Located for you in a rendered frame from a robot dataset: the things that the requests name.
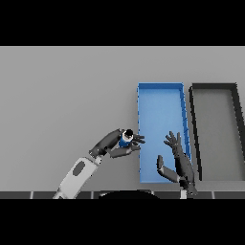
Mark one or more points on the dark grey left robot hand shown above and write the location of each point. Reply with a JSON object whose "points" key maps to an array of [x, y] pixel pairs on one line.
{"points": [[106, 143]]}

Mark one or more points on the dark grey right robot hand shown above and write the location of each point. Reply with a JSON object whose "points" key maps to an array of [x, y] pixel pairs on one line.
{"points": [[184, 167]]}

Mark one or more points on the blue pipe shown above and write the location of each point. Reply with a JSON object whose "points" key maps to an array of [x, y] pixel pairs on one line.
{"points": [[125, 138]]}

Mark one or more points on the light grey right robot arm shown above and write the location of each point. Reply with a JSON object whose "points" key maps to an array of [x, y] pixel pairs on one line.
{"points": [[183, 193]]}

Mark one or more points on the blue bin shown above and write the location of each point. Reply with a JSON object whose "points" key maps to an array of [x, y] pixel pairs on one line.
{"points": [[162, 131]]}

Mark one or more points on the dark grey bin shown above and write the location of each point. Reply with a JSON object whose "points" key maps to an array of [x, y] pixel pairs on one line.
{"points": [[218, 132]]}

